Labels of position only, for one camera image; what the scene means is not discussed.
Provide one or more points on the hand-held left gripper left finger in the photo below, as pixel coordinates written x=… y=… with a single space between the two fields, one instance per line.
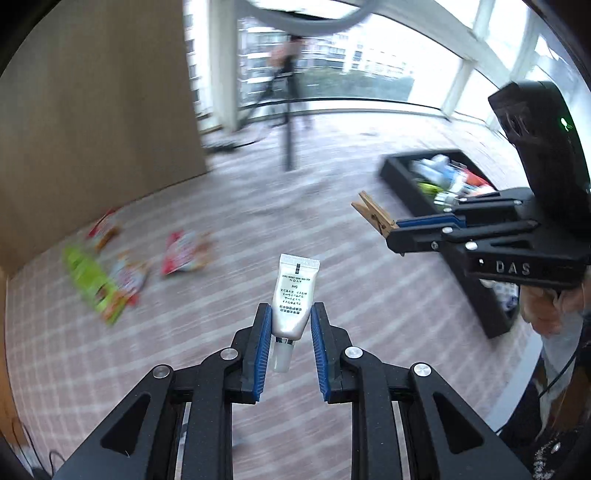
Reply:
x=263 y=350

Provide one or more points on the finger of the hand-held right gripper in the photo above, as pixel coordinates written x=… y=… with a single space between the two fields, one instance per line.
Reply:
x=429 y=242
x=434 y=222

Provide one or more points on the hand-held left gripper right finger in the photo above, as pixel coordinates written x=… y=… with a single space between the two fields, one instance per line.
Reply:
x=320 y=350

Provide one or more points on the wooden clothespin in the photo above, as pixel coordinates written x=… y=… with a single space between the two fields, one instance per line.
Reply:
x=374 y=212

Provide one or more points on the small silver tube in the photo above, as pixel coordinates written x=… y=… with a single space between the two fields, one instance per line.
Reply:
x=291 y=295

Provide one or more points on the black rectangular container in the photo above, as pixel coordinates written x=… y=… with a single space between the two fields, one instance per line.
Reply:
x=480 y=300

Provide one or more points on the person's right hand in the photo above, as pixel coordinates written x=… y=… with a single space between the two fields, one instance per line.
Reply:
x=549 y=309

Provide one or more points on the small green packet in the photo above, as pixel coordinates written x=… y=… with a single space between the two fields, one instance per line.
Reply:
x=429 y=187

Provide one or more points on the red packet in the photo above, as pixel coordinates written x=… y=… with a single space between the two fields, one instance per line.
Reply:
x=478 y=180

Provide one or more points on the red and white sachet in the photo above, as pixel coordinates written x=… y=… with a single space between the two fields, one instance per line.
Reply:
x=104 y=229
x=184 y=253

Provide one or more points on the orange and white sachet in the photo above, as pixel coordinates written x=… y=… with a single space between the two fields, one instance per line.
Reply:
x=130 y=279

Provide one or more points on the long green packet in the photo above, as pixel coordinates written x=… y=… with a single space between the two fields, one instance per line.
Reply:
x=92 y=281

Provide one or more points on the black tripod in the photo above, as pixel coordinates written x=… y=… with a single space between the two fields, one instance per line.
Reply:
x=288 y=106

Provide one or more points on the person's dark clothing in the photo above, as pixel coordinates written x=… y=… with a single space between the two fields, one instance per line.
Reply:
x=554 y=443

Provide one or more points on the light wooden panel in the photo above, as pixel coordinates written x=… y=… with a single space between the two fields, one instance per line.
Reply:
x=92 y=115

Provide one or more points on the white window frame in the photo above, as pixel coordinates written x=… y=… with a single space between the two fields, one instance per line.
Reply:
x=475 y=60

